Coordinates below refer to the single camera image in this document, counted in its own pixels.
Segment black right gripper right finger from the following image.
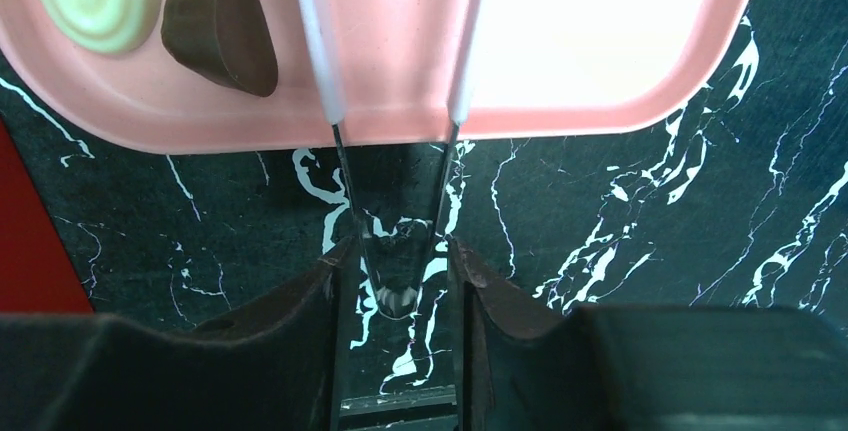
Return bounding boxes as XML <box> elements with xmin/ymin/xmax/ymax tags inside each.
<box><xmin>448</xmin><ymin>239</ymin><xmax>847</xmax><ymax>430</ymax></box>

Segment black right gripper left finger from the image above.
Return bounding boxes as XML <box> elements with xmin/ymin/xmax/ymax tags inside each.
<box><xmin>1</xmin><ymin>238</ymin><xmax>360</xmax><ymax>430</ymax></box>

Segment red chocolate box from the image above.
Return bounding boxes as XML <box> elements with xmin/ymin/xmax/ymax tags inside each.
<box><xmin>1</xmin><ymin>127</ymin><xmax>93</xmax><ymax>314</ymax></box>

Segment metal tweezers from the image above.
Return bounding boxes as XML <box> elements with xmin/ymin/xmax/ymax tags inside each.
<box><xmin>297</xmin><ymin>0</ymin><xmax>494</xmax><ymax>320</ymax></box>

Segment dark heart chocolate bottom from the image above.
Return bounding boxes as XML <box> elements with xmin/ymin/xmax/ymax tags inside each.
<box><xmin>160</xmin><ymin>0</ymin><xmax>279</xmax><ymax>97</ymax></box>

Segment pink plastic tray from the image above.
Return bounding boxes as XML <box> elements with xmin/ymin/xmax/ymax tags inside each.
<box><xmin>1</xmin><ymin>0</ymin><xmax>748</xmax><ymax>154</ymax></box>

